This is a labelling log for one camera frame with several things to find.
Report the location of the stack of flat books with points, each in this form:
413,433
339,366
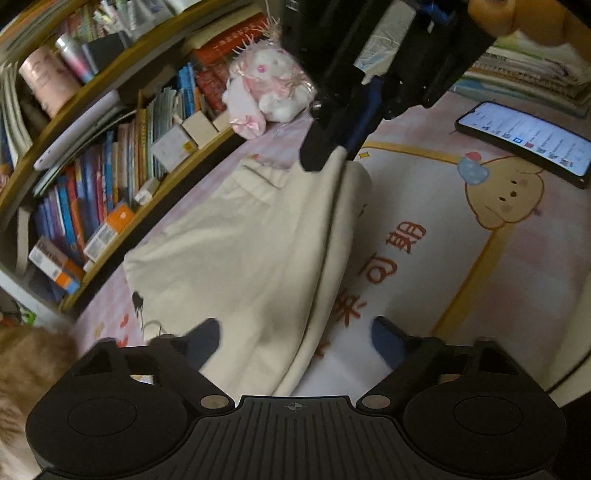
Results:
531,74

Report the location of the cream cardboard box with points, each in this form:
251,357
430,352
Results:
201,128

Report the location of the orange and white box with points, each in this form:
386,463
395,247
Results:
108,230

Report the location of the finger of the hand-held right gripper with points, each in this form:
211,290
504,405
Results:
323,150
397,104

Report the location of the person's right hand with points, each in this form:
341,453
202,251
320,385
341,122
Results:
503,16

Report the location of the white box with yellow mark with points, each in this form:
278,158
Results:
173,147

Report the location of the small white box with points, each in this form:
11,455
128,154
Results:
147,191

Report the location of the white blue orange box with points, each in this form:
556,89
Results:
55,265

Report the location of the white flat device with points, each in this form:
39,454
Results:
76,131

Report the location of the pink cylindrical container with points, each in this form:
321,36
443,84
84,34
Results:
46,78

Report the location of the black box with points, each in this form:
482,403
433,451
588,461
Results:
107,50

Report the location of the black smartphone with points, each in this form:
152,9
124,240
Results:
521,134

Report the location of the stack of red books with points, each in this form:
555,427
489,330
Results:
221,55

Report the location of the white pink plush bunny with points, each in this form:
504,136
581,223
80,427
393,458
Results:
272,87

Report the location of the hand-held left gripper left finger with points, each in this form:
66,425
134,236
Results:
205,342

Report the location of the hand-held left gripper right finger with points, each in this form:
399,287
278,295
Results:
388,345

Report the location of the wooden bookshelf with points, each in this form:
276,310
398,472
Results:
99,77

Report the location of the pink printed desk mat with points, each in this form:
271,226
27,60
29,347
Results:
438,277

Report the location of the row of colourful books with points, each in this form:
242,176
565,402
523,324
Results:
92,194

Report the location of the cream garment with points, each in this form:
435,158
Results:
240,258

